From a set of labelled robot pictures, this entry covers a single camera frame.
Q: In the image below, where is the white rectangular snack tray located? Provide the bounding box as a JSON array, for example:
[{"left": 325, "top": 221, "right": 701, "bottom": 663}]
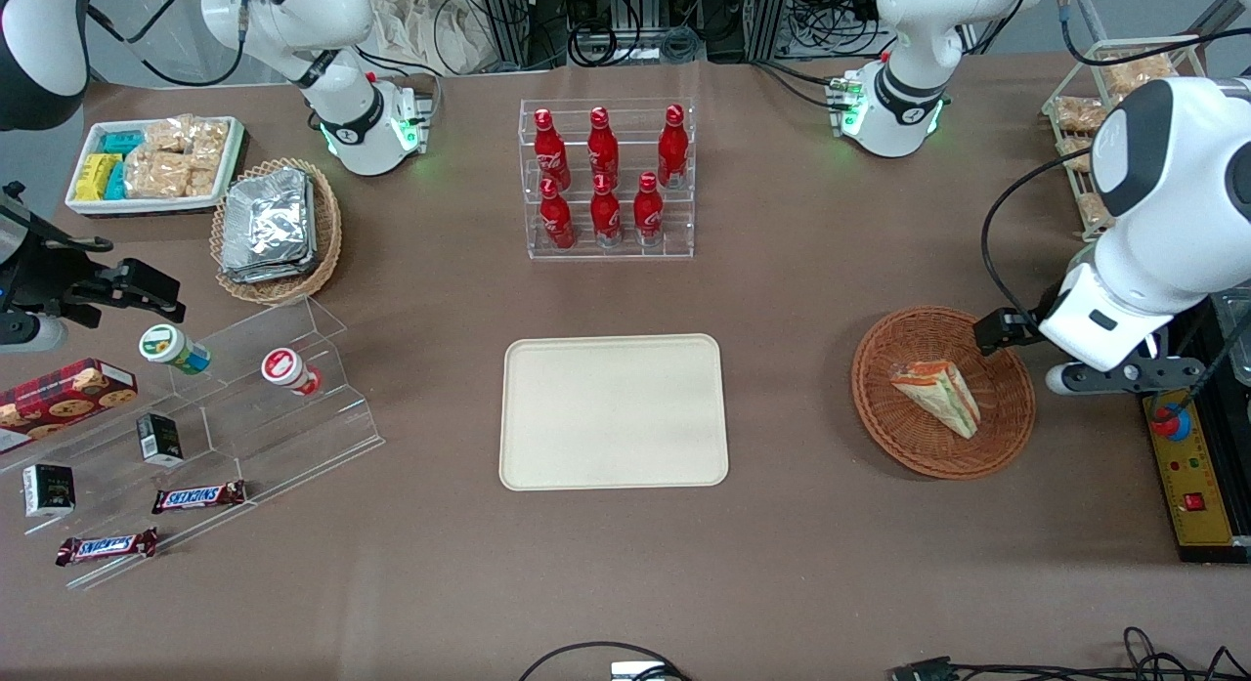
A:
[{"left": 65, "top": 115, "right": 246, "bottom": 217}]

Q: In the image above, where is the red cola bottle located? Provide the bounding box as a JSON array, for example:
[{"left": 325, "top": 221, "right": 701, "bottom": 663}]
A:
[
  {"left": 586, "top": 106, "right": 621, "bottom": 185},
  {"left": 534, "top": 108, "right": 572, "bottom": 190},
  {"left": 539, "top": 178, "right": 577, "bottom": 251},
  {"left": 589, "top": 173, "right": 624, "bottom": 248},
  {"left": 632, "top": 171, "right": 666, "bottom": 246},
  {"left": 657, "top": 104, "right": 690, "bottom": 190}
]

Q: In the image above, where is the yellow emergency stop panel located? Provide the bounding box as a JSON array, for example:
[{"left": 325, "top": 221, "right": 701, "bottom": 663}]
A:
[{"left": 1143, "top": 388, "right": 1238, "bottom": 548}]

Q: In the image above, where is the small black box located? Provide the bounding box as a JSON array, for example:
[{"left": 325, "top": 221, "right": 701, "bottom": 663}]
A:
[
  {"left": 135, "top": 412, "right": 185, "bottom": 468},
  {"left": 22, "top": 462, "right": 77, "bottom": 519}
]

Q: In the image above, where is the black cable with connector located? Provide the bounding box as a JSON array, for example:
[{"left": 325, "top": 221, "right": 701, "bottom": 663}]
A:
[{"left": 887, "top": 626, "right": 1251, "bottom": 681}]

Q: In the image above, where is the black looped cable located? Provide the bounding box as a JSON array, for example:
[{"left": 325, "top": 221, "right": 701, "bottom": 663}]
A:
[{"left": 517, "top": 641, "right": 691, "bottom": 681}]

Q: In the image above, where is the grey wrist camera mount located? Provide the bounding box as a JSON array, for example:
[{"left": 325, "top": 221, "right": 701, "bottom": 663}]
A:
[
  {"left": 0, "top": 312, "right": 69, "bottom": 356},
  {"left": 1046, "top": 357, "right": 1208, "bottom": 397}
]

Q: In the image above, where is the triangle sandwich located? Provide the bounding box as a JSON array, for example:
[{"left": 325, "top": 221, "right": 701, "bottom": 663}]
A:
[{"left": 888, "top": 360, "right": 981, "bottom": 441}]

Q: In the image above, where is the red lid white cup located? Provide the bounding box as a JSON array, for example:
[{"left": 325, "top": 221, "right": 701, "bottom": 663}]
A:
[{"left": 260, "top": 347, "right": 324, "bottom": 398}]

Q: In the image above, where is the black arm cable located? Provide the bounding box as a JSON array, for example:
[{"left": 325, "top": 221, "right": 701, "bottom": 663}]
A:
[
  {"left": 86, "top": 0, "right": 247, "bottom": 88},
  {"left": 980, "top": 147, "right": 1098, "bottom": 318}
]

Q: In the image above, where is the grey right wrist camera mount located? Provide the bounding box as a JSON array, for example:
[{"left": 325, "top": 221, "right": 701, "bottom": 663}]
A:
[{"left": 0, "top": 312, "right": 69, "bottom": 356}]

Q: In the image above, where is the clear acrylic bottle rack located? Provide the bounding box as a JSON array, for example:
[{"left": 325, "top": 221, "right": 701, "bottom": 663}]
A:
[{"left": 519, "top": 98, "right": 696, "bottom": 261}]

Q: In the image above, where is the black countertop appliance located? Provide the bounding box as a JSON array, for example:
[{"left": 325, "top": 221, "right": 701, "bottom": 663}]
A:
[{"left": 1142, "top": 288, "right": 1251, "bottom": 566}]

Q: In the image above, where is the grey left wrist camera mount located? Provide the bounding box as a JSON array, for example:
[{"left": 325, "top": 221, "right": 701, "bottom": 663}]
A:
[{"left": 1046, "top": 357, "right": 1208, "bottom": 397}]

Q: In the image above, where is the green lid white cup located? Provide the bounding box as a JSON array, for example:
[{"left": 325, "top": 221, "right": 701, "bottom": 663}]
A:
[{"left": 138, "top": 323, "right": 212, "bottom": 375}]

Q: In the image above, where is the silver foil pack stack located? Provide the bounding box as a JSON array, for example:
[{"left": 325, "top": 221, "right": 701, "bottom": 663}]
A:
[{"left": 219, "top": 167, "right": 320, "bottom": 284}]

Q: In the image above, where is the aluminium equipment frame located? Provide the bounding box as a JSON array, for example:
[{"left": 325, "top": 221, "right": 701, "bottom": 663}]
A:
[{"left": 474, "top": 0, "right": 795, "bottom": 68}]

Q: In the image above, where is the red plaid cookie box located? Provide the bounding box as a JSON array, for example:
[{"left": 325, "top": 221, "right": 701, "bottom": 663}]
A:
[{"left": 0, "top": 358, "right": 139, "bottom": 455}]

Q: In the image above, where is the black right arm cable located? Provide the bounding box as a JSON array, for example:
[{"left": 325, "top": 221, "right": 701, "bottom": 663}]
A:
[{"left": 86, "top": 0, "right": 247, "bottom": 88}]

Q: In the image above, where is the beige plastic tray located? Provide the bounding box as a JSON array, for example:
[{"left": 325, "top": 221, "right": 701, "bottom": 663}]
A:
[{"left": 499, "top": 334, "right": 730, "bottom": 491}]

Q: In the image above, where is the white cloth bag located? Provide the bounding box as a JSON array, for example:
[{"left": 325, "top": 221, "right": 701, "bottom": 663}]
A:
[{"left": 369, "top": 0, "right": 492, "bottom": 76}]

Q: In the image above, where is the yellow snack pack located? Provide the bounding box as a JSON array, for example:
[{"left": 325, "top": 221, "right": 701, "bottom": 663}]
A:
[{"left": 75, "top": 152, "right": 124, "bottom": 202}]

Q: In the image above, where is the clear acrylic step display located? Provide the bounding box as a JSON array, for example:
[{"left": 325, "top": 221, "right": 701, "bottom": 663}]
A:
[{"left": 0, "top": 295, "right": 385, "bottom": 591}]

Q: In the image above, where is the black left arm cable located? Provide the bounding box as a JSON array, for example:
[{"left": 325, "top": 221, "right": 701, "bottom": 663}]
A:
[{"left": 980, "top": 147, "right": 1098, "bottom": 318}]

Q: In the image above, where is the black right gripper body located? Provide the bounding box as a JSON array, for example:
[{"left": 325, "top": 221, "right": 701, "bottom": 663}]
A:
[{"left": 0, "top": 183, "right": 113, "bottom": 316}]

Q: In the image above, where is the white wire rack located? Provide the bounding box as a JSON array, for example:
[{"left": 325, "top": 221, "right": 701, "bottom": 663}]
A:
[{"left": 1040, "top": 36, "right": 1251, "bottom": 243}]

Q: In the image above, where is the tan oval wicker basket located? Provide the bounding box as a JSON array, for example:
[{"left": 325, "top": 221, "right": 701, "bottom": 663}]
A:
[{"left": 209, "top": 157, "right": 344, "bottom": 307}]

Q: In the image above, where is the brown round wicker basket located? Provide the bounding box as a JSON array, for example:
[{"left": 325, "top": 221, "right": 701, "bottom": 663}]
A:
[{"left": 850, "top": 306, "right": 1037, "bottom": 481}]

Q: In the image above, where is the brown Snickers bar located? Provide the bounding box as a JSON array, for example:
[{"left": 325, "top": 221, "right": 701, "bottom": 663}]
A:
[
  {"left": 151, "top": 480, "right": 248, "bottom": 516},
  {"left": 55, "top": 527, "right": 159, "bottom": 568}
]

